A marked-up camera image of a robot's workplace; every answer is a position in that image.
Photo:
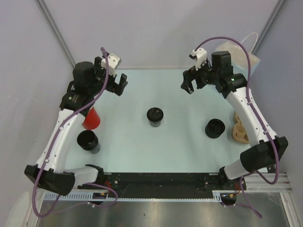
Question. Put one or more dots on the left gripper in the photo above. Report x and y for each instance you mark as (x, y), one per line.
(118, 88)

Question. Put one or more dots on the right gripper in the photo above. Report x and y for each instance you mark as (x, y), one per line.
(191, 74)

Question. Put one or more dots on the black cup lid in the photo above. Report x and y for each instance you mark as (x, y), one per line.
(155, 114)

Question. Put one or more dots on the single black coffee cup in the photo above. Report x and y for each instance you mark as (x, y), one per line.
(155, 124)

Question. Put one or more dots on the light blue paper bag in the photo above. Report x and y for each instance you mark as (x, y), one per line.
(239, 59)

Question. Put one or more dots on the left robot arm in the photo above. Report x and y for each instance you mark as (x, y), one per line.
(49, 172)

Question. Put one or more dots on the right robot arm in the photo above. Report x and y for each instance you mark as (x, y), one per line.
(266, 147)

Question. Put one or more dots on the red straw cup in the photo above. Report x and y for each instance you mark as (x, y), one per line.
(92, 120)

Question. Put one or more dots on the black cup left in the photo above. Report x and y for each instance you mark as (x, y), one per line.
(88, 141)

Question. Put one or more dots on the brown cardboard cup carrier stack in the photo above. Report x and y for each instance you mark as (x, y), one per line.
(239, 133)

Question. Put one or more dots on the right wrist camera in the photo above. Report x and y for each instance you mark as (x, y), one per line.
(200, 57)

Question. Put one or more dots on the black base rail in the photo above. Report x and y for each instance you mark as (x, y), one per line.
(168, 185)

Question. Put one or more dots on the white cable duct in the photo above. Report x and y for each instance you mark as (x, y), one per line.
(95, 196)

